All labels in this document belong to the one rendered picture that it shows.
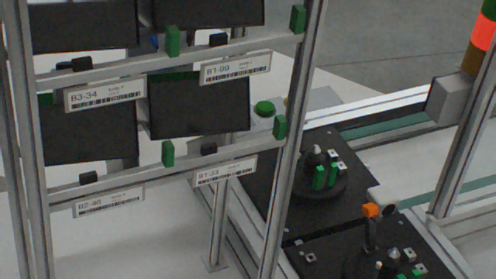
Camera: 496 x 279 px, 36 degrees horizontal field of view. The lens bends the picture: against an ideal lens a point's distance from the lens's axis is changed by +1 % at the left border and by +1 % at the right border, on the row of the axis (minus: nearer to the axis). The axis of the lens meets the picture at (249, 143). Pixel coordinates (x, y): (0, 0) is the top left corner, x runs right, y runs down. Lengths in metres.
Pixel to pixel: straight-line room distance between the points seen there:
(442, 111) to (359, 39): 2.37
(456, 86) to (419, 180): 0.35
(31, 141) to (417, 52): 2.93
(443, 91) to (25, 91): 0.70
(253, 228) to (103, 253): 0.28
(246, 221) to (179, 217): 0.18
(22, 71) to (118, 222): 0.73
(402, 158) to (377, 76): 1.83
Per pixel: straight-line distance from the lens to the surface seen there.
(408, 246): 1.36
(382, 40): 3.66
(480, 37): 1.23
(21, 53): 0.77
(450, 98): 1.27
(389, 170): 1.57
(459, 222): 1.49
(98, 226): 1.47
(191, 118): 0.97
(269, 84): 1.82
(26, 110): 0.81
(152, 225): 1.47
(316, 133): 1.53
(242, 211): 1.36
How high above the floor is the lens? 1.95
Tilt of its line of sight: 41 degrees down
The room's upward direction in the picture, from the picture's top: 8 degrees clockwise
